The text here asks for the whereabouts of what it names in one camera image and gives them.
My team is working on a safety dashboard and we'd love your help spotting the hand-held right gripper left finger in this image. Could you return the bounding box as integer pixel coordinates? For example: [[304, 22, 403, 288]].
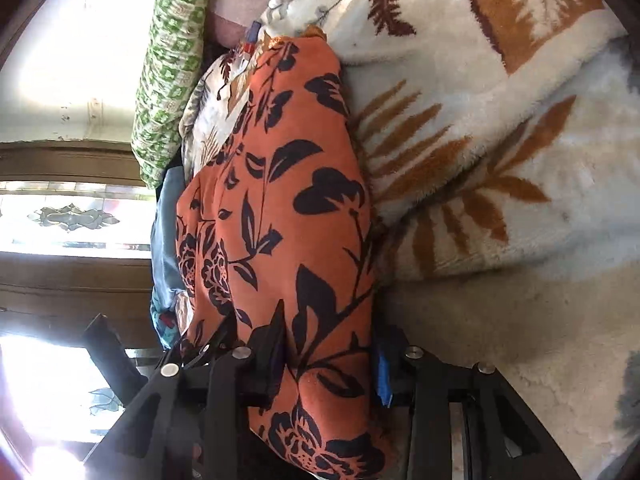
[[85, 302, 287, 480]]

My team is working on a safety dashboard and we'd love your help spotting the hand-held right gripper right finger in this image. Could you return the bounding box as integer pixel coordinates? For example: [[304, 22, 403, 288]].
[[372, 332, 581, 480]]

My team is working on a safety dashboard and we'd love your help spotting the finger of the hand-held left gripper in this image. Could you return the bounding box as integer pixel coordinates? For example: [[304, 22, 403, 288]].
[[82, 314, 148, 403]]

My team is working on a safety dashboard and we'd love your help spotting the orange floral garment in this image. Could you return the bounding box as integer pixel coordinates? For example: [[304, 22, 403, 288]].
[[174, 35, 392, 480]]

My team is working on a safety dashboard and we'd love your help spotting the blue cloth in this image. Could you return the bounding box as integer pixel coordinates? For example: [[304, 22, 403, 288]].
[[149, 164, 188, 353]]

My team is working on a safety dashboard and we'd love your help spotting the wooden framed glass window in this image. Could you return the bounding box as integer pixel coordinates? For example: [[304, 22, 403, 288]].
[[0, 140, 166, 466]]

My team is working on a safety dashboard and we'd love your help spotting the cream leaf-print fleece blanket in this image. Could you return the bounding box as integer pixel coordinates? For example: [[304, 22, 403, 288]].
[[177, 0, 640, 480]]

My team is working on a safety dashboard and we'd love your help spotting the green checkered pillow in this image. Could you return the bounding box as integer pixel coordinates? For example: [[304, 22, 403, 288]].
[[130, 0, 219, 190]]

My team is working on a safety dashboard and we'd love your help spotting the red and silver card packet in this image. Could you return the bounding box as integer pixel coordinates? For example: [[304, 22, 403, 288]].
[[239, 20, 263, 61]]

